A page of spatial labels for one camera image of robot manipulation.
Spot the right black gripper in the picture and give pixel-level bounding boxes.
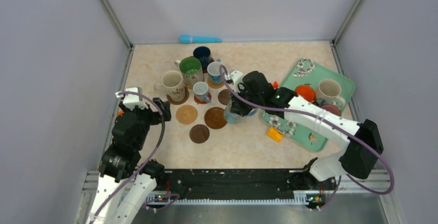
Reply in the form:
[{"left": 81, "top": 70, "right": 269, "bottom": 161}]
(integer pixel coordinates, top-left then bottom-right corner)
[{"left": 229, "top": 84, "right": 263, "bottom": 117}]

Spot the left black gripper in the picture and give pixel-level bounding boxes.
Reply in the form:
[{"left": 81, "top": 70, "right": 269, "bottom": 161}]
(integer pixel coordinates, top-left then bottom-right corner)
[{"left": 120, "top": 96, "right": 171, "bottom": 149}]

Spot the dark walnut coaster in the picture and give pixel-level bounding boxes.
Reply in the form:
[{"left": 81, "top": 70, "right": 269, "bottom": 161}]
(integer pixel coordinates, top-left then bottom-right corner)
[{"left": 217, "top": 89, "right": 231, "bottom": 105}]

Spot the yellow interior cup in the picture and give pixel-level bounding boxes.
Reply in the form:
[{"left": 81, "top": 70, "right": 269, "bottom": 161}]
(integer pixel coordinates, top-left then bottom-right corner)
[{"left": 223, "top": 100, "right": 258, "bottom": 124}]

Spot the light wood coaster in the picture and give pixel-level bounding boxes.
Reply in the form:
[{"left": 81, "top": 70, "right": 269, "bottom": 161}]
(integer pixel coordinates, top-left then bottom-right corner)
[{"left": 207, "top": 78, "right": 224, "bottom": 89}]

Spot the white blue mug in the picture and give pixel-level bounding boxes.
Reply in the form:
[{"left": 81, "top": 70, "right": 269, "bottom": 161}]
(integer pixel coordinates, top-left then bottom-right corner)
[{"left": 207, "top": 59, "right": 222, "bottom": 85}]

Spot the large brown wooden saucer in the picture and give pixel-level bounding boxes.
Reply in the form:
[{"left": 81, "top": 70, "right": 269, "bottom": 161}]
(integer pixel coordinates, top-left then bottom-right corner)
[{"left": 204, "top": 107, "right": 227, "bottom": 130}]

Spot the medium brown round coaster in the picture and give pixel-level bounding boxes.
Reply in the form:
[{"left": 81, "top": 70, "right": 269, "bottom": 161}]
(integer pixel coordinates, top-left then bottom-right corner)
[{"left": 166, "top": 89, "right": 190, "bottom": 105}]

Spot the small grey cup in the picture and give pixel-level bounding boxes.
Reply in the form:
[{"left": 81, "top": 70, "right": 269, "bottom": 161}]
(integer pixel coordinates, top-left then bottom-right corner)
[{"left": 192, "top": 82, "right": 209, "bottom": 101}]

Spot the cork coaster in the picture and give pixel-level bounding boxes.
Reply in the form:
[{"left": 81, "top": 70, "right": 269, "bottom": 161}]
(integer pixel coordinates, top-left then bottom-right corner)
[{"left": 176, "top": 105, "right": 198, "bottom": 125}]

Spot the red round coaster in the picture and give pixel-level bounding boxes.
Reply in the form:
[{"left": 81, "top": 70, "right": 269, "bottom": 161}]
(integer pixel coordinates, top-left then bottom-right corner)
[{"left": 194, "top": 94, "right": 211, "bottom": 104}]

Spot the cream seashell mug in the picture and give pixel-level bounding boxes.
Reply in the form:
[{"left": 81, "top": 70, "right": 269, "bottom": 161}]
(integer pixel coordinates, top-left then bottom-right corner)
[{"left": 153, "top": 70, "right": 185, "bottom": 101}]

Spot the dark blue mug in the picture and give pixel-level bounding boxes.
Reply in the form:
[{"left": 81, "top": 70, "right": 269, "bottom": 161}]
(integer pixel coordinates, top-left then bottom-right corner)
[{"left": 193, "top": 46, "right": 211, "bottom": 68}]

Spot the dark woven coaster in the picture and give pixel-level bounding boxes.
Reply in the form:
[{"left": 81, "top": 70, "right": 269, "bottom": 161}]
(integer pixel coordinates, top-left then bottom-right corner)
[{"left": 189, "top": 124, "right": 210, "bottom": 144}]

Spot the green mug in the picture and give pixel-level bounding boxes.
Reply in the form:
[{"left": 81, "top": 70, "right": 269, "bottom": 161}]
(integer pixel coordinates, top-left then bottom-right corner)
[{"left": 175, "top": 57, "right": 204, "bottom": 89}]

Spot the cream large mug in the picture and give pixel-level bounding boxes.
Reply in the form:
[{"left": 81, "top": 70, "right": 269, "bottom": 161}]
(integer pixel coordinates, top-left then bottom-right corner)
[{"left": 316, "top": 79, "right": 346, "bottom": 109}]

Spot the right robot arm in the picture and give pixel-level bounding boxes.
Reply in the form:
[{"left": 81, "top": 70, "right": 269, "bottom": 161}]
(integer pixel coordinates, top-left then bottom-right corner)
[{"left": 224, "top": 71, "right": 383, "bottom": 189}]

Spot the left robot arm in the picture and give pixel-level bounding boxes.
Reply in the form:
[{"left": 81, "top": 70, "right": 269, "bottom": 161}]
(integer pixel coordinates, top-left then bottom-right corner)
[{"left": 87, "top": 90, "right": 171, "bottom": 223}]

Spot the orange plastic cup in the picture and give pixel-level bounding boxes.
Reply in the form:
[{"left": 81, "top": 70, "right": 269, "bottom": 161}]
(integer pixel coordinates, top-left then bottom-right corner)
[{"left": 295, "top": 84, "right": 316, "bottom": 103}]

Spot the yellow toy block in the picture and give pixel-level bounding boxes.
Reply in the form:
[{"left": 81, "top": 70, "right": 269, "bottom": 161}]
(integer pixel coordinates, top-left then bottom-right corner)
[{"left": 266, "top": 127, "right": 283, "bottom": 142}]

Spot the green patterned tray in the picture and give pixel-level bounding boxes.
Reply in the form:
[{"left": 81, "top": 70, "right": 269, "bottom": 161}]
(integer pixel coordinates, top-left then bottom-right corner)
[{"left": 259, "top": 58, "right": 355, "bottom": 152}]

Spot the maroon pink mug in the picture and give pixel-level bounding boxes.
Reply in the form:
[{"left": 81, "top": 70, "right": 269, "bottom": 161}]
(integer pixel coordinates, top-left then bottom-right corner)
[{"left": 321, "top": 104, "right": 342, "bottom": 117}]

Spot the blue marker pen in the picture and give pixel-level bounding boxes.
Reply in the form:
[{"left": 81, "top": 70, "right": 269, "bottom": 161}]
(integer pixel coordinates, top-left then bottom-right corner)
[{"left": 179, "top": 35, "right": 222, "bottom": 44}]

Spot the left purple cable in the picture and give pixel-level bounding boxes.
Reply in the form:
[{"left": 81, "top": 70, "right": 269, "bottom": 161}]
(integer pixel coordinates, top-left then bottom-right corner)
[{"left": 90, "top": 91, "right": 180, "bottom": 224}]

